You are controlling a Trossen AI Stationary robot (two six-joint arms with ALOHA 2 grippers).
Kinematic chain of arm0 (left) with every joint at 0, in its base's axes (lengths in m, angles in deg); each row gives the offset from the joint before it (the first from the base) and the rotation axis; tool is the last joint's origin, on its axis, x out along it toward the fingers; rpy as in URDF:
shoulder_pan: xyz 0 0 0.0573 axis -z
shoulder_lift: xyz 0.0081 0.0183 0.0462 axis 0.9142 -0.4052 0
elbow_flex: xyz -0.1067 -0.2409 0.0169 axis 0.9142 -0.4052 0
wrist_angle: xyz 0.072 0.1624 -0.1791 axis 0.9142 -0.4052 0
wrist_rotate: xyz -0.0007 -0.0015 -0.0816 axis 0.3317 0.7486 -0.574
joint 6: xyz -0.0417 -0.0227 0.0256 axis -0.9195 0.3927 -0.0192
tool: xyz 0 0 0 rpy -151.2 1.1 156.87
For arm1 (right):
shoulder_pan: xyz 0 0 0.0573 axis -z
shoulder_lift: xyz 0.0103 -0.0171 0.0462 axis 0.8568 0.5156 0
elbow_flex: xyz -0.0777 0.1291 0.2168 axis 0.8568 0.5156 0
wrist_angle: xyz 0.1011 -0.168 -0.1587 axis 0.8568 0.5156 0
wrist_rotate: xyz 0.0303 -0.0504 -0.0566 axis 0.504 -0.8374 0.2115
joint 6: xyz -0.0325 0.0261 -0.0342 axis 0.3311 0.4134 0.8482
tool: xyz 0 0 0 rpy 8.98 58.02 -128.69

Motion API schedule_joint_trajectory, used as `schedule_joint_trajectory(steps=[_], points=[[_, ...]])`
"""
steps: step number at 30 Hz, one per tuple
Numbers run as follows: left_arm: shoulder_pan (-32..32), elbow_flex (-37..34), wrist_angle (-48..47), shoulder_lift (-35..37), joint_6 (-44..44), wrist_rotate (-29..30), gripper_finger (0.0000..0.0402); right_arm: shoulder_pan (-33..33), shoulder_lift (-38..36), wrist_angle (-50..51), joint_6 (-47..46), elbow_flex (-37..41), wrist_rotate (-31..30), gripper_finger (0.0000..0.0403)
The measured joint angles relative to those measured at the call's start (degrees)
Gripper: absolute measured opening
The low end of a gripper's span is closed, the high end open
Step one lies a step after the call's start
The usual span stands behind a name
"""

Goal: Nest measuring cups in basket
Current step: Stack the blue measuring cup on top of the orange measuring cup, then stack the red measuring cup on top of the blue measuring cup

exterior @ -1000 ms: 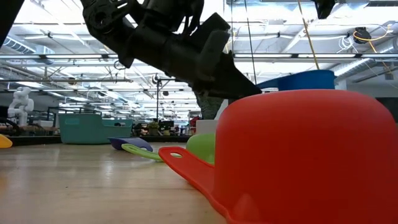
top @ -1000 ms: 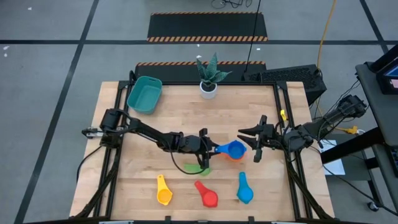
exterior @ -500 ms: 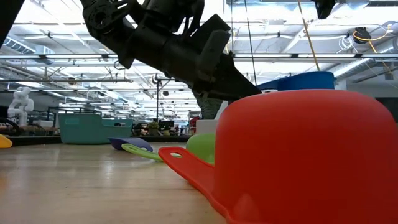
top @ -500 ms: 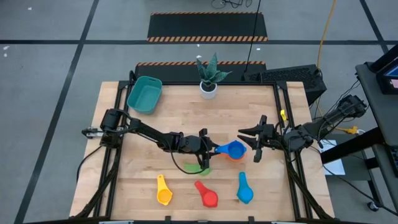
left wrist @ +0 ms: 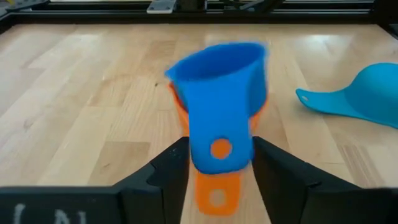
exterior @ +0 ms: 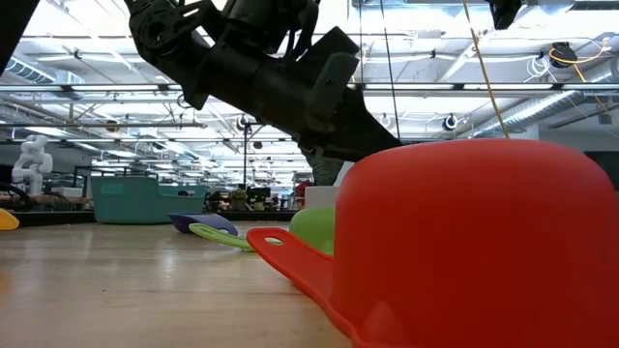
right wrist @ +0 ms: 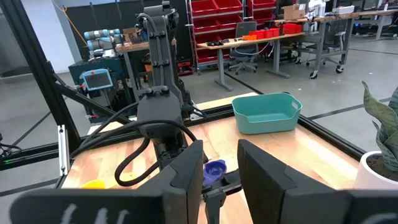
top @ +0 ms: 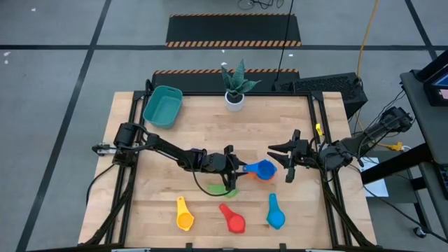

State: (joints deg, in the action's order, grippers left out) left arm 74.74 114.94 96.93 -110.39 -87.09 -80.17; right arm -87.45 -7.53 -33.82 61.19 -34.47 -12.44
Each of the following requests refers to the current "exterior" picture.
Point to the black aluminium table frame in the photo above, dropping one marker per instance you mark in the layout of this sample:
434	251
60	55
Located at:
58	218

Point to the green measuring cup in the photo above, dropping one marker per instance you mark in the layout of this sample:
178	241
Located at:
314	229

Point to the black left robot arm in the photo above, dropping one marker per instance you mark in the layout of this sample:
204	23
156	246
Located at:
164	34

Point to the teal plastic basket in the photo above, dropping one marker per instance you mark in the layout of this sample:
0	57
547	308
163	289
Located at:
140	203

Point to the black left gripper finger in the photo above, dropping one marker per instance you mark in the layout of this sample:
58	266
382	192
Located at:
358	140

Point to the dark blue measuring cup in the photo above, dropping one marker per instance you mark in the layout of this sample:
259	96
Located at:
193	220

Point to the snake plant in white pot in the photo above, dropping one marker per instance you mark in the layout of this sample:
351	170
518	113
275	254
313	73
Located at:
319	198

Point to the white robot figure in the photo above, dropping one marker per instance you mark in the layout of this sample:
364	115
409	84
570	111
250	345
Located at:
31	164

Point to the red measuring cup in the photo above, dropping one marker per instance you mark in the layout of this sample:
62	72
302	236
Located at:
474	241

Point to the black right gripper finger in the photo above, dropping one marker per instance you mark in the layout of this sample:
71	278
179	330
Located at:
504	12

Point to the yellow measuring cup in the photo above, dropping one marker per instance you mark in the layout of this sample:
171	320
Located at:
7	221

